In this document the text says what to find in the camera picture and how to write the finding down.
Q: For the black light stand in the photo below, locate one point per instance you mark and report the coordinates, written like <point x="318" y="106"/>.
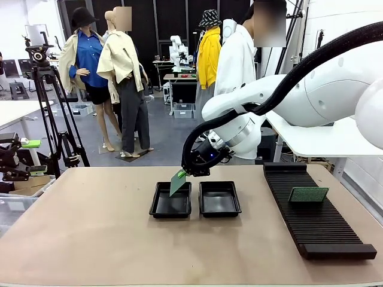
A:
<point x="294" y="27"/>

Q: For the patterned bucket hat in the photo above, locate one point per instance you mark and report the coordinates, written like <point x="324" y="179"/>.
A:
<point x="210" y="18"/>

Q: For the green perforated circuit board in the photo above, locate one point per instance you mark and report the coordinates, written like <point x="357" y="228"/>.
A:
<point x="308" y="195"/>
<point x="177" y="186"/>

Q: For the black cabinet under desk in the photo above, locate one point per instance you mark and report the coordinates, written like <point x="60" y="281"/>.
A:
<point x="267" y="143"/>

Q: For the grey background workbench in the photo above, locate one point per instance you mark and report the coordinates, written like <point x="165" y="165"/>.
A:
<point x="179" y="77"/>

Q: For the cardboard box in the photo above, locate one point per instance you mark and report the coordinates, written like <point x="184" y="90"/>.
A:
<point x="30" y="183"/>

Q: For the white side table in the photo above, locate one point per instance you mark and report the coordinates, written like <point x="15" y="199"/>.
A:
<point x="18" y="110"/>

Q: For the small white background robot arm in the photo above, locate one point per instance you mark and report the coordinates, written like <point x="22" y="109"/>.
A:
<point x="176" y="45"/>

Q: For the clear plastic storage bin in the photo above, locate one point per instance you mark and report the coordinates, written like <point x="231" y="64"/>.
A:
<point x="183" y="111"/>

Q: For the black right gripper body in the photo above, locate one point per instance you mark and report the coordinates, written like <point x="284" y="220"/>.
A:
<point x="209" y="157"/>

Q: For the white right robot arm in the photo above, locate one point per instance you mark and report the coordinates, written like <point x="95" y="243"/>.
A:
<point x="329" y="98"/>

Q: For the black slotted board rack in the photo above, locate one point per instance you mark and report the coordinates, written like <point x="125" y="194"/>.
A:
<point x="317" y="221"/>

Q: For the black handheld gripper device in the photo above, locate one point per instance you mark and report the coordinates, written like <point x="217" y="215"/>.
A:
<point x="15" y="161"/>

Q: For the black wide-brim hat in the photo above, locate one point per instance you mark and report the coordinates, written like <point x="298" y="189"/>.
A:
<point x="82" y="18"/>

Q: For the black step stool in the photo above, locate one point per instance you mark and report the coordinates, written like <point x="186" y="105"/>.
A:
<point x="18" y="89"/>

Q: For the person in white hoodie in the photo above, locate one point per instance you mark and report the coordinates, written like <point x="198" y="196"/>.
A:
<point x="236" y="59"/>

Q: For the mannequin with yellow hoodie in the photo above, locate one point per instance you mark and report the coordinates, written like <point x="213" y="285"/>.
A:
<point x="209" y="59"/>

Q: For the black plastic ESD tray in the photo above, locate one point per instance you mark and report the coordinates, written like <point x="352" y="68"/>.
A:
<point x="173" y="206"/>
<point x="220" y="200"/>

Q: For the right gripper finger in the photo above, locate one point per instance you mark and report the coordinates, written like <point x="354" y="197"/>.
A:
<point x="203" y="172"/>
<point x="187" y="173"/>

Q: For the mannequin with blue shirt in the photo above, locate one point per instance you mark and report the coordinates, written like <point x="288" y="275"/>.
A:
<point x="88" y="59"/>

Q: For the white desk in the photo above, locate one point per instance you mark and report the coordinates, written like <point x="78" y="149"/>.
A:
<point x="329" y="140"/>

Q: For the black camera tripod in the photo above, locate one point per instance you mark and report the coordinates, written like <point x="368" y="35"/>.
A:
<point x="45" y="74"/>

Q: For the mannequin with grey trousers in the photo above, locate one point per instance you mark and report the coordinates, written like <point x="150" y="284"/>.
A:
<point x="134" y="113"/>

